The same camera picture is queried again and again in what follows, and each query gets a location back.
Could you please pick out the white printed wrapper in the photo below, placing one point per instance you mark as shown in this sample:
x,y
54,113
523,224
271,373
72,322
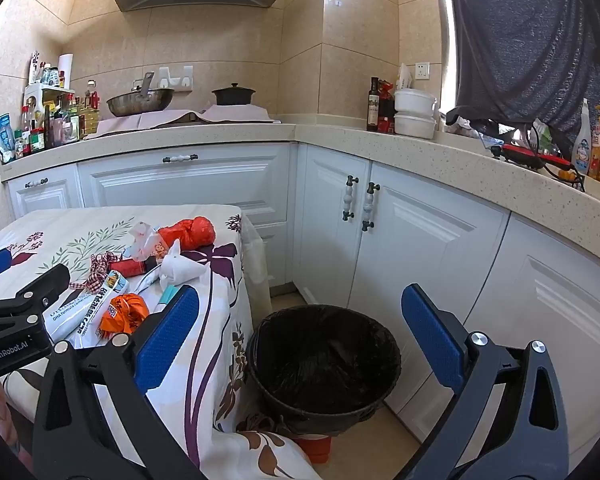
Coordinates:
x,y
105,295

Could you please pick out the red tray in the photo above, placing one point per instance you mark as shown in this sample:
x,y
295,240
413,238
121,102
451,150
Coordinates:
x,y
530,156

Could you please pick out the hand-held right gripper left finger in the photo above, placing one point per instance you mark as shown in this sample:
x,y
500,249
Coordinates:
x,y
167,335

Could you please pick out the paper towel roll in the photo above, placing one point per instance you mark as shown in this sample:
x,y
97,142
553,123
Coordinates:
x,y
66,70

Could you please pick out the teal and white tube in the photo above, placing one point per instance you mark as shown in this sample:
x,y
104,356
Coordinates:
x,y
167,294

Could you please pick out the metal spatula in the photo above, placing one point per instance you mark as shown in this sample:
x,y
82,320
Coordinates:
x,y
147,82

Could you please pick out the black trash bin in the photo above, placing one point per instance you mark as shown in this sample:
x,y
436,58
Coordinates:
x,y
325,360

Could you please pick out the white spray bottle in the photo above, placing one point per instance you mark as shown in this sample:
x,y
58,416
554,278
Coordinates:
x,y
581,150

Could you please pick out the white wall outlet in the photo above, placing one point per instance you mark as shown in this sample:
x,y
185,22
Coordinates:
x,y
422,70

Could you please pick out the white lidded bowl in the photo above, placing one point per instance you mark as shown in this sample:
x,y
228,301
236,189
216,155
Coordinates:
x,y
414,126
414,101

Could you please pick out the white tissue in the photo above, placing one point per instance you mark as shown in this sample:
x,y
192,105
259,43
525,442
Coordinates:
x,y
180,270

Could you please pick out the orange wrapper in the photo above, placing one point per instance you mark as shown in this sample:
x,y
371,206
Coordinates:
x,y
125,310

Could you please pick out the wide white cabinet drawer front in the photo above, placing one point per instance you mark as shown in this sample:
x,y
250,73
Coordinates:
x,y
180,185

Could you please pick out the red plastic bag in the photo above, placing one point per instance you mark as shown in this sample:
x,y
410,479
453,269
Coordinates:
x,y
190,232

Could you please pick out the condiment bottles rack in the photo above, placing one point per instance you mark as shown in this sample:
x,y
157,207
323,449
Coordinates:
x,y
55,120

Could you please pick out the green packet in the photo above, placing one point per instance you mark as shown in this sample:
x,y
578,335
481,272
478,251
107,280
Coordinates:
x,y
542,137

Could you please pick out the red plastic object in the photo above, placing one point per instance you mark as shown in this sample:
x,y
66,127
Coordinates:
x,y
315,449

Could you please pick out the wide white cabinet door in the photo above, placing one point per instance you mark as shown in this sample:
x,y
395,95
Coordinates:
x,y
420,250

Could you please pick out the small white cabinet front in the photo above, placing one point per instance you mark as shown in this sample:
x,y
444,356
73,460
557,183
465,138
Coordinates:
x,y
45,200

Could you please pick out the red gingham ribbon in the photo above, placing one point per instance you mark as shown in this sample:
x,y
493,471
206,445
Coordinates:
x,y
97,262

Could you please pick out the floral tablecloth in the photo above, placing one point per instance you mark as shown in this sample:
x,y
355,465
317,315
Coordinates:
x,y
80,240

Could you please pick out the long clear plastic wrapper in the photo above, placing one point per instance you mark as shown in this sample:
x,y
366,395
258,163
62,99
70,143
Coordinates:
x,y
147,280

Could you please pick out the crumpled cloth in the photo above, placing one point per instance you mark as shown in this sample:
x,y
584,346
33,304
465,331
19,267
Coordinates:
x,y
467,127

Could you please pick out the pale pink cloth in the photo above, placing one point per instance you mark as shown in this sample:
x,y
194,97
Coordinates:
x,y
140,122
235,112

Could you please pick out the white wall holder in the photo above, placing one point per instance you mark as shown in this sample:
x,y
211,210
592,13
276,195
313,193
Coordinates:
x,y
176,80

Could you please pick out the dark oil bottle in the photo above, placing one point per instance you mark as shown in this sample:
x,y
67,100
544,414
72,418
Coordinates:
x,y
373,110

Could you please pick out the black cooking pot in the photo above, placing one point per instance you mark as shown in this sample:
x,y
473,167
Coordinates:
x,y
233,96

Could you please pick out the clear plastic bag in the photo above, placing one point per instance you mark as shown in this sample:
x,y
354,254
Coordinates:
x,y
145,242

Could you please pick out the white plastic bag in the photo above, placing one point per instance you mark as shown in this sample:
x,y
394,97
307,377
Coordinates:
x,y
404,77

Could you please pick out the red food packages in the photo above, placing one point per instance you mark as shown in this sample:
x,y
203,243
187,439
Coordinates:
x,y
387,110

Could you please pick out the white sachet packet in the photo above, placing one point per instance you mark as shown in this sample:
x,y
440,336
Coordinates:
x,y
65,317

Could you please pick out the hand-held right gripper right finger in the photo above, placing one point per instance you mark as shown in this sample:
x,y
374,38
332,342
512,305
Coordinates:
x,y
432,340

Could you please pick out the steel wok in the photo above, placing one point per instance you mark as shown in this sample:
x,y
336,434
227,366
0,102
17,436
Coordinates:
x,y
140,102

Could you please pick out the blue snack packet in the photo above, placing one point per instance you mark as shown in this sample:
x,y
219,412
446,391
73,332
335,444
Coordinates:
x,y
3,137

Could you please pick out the dark grey curtain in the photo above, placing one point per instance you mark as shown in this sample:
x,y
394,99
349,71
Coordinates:
x,y
530,35

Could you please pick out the red cylinder with black cap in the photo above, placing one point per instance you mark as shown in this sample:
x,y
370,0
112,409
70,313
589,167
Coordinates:
x,y
127,266

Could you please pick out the narrow white cabinet door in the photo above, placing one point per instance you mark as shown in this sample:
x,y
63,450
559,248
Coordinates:
x,y
325,220

